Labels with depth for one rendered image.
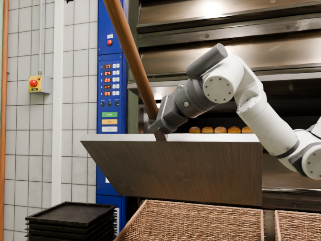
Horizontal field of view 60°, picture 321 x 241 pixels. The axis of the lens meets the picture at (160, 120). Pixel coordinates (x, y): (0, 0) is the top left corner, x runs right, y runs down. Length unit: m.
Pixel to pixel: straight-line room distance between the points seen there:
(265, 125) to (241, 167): 0.26
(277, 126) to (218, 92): 0.15
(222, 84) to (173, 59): 0.88
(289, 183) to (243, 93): 0.74
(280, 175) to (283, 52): 0.54
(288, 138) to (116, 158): 0.54
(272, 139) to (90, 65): 1.19
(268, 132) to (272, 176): 0.71
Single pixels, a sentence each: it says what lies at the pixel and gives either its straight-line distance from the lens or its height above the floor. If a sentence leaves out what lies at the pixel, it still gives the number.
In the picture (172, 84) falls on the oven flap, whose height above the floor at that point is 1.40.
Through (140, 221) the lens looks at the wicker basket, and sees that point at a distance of 1.39.
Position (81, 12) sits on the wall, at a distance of 1.75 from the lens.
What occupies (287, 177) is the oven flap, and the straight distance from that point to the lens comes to 1.34.
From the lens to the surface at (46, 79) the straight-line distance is 1.72.
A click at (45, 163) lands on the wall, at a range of 1.76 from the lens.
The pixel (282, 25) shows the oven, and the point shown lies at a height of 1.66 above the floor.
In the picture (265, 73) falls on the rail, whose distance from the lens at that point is 1.21.
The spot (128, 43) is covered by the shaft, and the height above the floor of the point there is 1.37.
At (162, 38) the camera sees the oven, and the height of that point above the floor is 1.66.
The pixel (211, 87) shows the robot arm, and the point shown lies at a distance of 0.58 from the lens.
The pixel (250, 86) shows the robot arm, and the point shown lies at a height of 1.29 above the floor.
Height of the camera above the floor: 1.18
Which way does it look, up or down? 2 degrees up
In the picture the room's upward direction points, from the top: straight up
